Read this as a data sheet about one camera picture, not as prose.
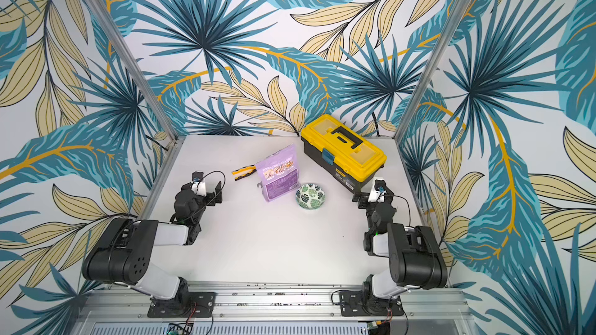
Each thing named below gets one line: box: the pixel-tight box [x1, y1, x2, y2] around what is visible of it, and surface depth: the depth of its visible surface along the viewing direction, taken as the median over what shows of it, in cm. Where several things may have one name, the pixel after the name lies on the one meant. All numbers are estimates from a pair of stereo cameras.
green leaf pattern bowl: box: [294, 183, 326, 211], surface depth 99 cm
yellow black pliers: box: [231, 164, 257, 181], surface depth 108 cm
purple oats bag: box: [256, 143, 302, 203], surface depth 91 cm
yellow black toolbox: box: [301, 113, 388, 194], surface depth 97 cm
